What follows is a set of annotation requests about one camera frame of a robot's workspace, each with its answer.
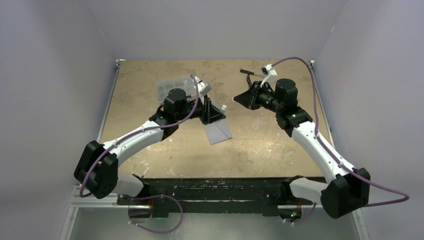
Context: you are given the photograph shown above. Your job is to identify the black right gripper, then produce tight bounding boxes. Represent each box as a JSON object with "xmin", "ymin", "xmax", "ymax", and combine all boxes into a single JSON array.
[{"xmin": 235, "ymin": 81, "xmax": 283, "ymax": 114}]

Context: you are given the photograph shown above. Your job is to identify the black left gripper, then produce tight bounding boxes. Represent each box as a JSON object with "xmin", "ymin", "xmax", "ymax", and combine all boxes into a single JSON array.
[{"xmin": 175, "ymin": 93, "xmax": 225, "ymax": 125}]

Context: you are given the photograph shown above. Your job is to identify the green white glue stick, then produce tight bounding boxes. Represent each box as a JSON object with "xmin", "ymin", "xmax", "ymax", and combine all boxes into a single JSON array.
[{"xmin": 220, "ymin": 104, "xmax": 227, "ymax": 114}]

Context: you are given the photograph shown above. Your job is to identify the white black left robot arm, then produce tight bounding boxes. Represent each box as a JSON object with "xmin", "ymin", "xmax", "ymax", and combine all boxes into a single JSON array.
[{"xmin": 73, "ymin": 88, "xmax": 226, "ymax": 205}]

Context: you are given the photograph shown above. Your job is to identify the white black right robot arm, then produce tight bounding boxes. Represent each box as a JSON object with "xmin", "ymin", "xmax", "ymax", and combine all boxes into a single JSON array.
[{"xmin": 233, "ymin": 78, "xmax": 371, "ymax": 219}]

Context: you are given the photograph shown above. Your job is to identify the clear plastic screw box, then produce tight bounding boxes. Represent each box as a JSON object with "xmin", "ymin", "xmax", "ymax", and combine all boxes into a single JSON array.
[{"xmin": 155, "ymin": 74, "xmax": 196, "ymax": 103}]

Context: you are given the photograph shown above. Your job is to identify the black handled pliers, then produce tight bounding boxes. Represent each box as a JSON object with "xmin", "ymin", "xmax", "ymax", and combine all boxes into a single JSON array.
[{"xmin": 246, "ymin": 74, "xmax": 255, "ymax": 88}]

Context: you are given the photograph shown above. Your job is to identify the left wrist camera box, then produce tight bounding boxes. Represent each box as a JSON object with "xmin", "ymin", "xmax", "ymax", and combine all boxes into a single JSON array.
[{"xmin": 194, "ymin": 76, "xmax": 212, "ymax": 101}]

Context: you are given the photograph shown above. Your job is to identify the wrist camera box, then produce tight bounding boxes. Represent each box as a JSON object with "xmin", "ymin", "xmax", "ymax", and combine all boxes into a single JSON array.
[
  {"xmin": 194, "ymin": 76, "xmax": 212, "ymax": 101},
  {"xmin": 260, "ymin": 63, "xmax": 278, "ymax": 88}
]

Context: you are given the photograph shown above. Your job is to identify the black handled hammer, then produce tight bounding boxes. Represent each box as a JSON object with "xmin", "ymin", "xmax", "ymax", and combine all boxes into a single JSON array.
[{"xmin": 239, "ymin": 69, "xmax": 264, "ymax": 77}]

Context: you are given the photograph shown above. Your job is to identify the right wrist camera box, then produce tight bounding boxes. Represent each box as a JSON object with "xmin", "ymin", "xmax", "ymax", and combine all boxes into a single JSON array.
[{"xmin": 260, "ymin": 63, "xmax": 278, "ymax": 88}]

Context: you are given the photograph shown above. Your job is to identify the black aluminium base frame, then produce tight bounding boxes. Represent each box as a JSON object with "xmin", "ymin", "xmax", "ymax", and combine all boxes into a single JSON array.
[{"xmin": 67, "ymin": 177, "xmax": 362, "ymax": 220}]

